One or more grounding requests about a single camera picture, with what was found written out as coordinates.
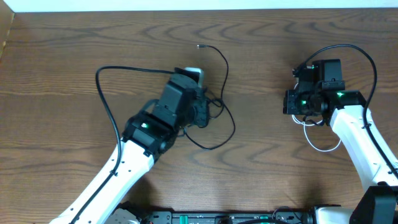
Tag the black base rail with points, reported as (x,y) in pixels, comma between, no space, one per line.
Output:
(129,213)

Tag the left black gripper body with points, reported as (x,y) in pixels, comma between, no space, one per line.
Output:
(201,112)

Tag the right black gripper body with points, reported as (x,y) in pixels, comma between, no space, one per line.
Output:
(297,103)

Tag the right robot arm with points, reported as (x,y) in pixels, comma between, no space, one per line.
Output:
(321,98)

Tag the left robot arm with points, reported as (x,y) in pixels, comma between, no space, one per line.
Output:
(146,137)

